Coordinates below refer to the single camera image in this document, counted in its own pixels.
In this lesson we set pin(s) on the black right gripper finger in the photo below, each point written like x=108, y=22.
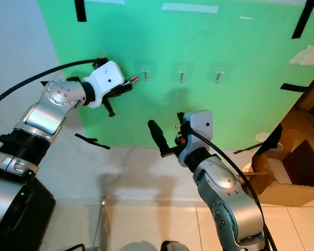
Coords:
x=158, y=137

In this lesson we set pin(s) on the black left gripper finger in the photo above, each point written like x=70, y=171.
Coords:
x=109, y=107
x=124, y=90

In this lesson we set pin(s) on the orange key set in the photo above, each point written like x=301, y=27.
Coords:
x=133, y=79

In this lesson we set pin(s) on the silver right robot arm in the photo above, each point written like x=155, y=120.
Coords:
x=225, y=193

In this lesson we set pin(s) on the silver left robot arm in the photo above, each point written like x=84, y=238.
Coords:
x=44, y=117

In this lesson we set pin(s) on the clear adhesive metal hook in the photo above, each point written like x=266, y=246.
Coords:
x=219, y=70
x=181, y=70
x=145, y=70

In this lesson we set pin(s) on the short black tape strip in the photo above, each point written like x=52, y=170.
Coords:
x=91, y=140

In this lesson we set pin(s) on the thin black tape strip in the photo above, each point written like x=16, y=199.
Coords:
x=248, y=147

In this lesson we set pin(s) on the wide white tape piece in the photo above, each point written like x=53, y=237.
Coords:
x=104, y=1

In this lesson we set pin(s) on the green paper backdrop sheet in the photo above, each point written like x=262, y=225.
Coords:
x=204, y=42

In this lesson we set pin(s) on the long white tape strip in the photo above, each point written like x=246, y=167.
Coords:
x=189, y=8

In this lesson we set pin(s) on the brown cardboard box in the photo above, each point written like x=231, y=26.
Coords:
x=293, y=196

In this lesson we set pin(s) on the crumpled white paper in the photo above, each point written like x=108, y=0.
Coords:
x=309, y=55

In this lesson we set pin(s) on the long black tape strip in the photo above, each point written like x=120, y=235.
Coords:
x=303, y=19

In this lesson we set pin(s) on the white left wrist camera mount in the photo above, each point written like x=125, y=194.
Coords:
x=107, y=78

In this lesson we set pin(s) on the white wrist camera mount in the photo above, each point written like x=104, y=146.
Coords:
x=201, y=123
x=107, y=78

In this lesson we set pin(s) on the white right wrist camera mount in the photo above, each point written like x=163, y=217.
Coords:
x=201, y=123

